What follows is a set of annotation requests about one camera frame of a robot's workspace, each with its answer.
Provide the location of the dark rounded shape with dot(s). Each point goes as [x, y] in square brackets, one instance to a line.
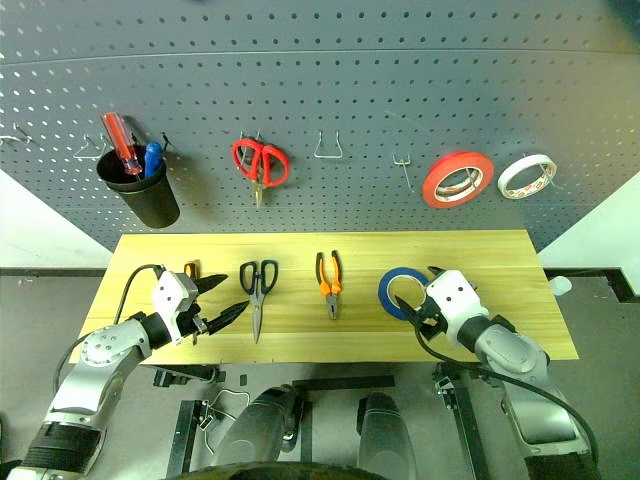
[385, 435]
[260, 430]

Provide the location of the black metal table frame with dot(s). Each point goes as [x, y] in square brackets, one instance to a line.
[465, 415]

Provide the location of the blue tape roll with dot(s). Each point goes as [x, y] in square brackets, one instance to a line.
[384, 292]

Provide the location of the silver metal pegboard hook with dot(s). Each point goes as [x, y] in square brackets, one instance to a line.
[472, 177]
[554, 185]
[22, 134]
[242, 135]

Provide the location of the small translucent white plastic piece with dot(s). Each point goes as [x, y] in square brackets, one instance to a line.
[560, 286]

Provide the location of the red tape roll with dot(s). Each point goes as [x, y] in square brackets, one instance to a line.
[432, 182]

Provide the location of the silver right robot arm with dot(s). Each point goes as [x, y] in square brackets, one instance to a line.
[515, 360]

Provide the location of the silver double-prong pegboard hook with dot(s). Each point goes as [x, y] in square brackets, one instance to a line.
[404, 162]

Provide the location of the small black pegboard hook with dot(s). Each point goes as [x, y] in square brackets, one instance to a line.
[166, 141]

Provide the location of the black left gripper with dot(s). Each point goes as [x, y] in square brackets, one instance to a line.
[192, 322]

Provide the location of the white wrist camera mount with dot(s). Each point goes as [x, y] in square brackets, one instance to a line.
[457, 300]
[170, 295]

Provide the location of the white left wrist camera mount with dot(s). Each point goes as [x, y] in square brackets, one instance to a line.
[170, 295]

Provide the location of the orange and black hand tool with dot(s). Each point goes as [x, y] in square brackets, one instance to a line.
[190, 270]

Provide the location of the white tape roll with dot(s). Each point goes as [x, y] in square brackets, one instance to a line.
[504, 181]

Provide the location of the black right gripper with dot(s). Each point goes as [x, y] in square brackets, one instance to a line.
[432, 322]

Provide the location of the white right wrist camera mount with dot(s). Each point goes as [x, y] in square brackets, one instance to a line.
[457, 300]

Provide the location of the black plastic cup holder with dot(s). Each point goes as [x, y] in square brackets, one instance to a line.
[150, 200]

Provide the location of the grey pegboard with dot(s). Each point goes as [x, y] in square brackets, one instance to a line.
[320, 75]

